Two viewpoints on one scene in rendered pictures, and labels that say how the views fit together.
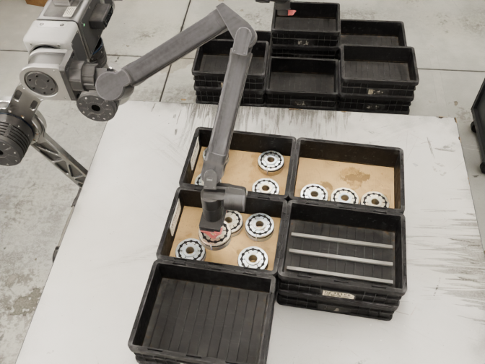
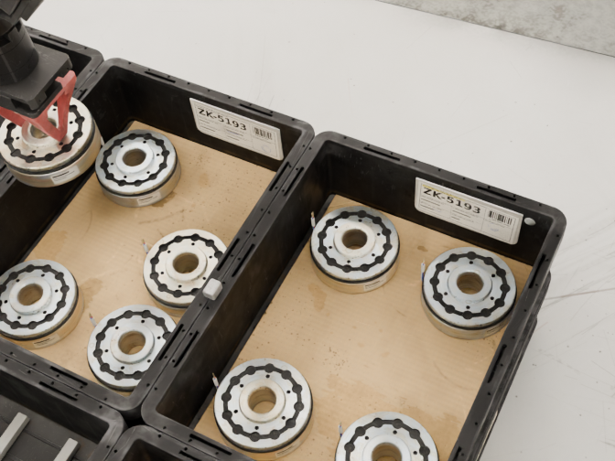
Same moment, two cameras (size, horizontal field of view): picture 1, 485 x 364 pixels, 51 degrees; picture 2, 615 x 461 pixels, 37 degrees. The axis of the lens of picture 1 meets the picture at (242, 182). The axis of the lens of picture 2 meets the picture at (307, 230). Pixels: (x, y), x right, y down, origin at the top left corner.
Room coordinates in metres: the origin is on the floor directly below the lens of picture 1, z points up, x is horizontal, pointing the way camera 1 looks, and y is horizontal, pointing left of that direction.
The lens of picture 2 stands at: (1.34, -0.43, 1.74)
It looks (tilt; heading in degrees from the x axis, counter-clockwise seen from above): 55 degrees down; 111
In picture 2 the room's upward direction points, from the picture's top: 7 degrees counter-clockwise
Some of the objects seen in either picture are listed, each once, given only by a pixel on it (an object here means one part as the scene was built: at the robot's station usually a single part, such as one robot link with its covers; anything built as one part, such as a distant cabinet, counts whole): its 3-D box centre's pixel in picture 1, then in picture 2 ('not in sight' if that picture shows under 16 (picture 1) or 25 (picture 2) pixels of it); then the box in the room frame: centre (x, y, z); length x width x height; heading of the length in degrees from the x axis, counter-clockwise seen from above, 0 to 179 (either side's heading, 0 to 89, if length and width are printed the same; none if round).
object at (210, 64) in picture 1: (232, 87); not in sight; (2.26, 0.03, 0.37); 0.40 x 0.30 x 0.45; 81
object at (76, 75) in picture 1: (84, 76); not in sight; (1.11, 0.42, 1.45); 0.09 x 0.08 x 0.12; 171
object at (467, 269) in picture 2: not in sight; (469, 284); (1.32, 0.10, 0.86); 0.05 x 0.05 x 0.01
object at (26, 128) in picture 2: not in sight; (43, 129); (0.86, 0.09, 1.02); 0.05 x 0.05 x 0.01
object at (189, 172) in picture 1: (239, 170); (365, 338); (1.22, 0.01, 0.87); 0.40 x 0.30 x 0.11; 78
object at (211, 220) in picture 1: (212, 210); (2, 49); (0.85, 0.09, 1.14); 0.10 x 0.07 x 0.07; 167
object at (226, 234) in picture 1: (214, 231); (45, 132); (0.86, 0.09, 1.02); 0.10 x 0.10 x 0.01
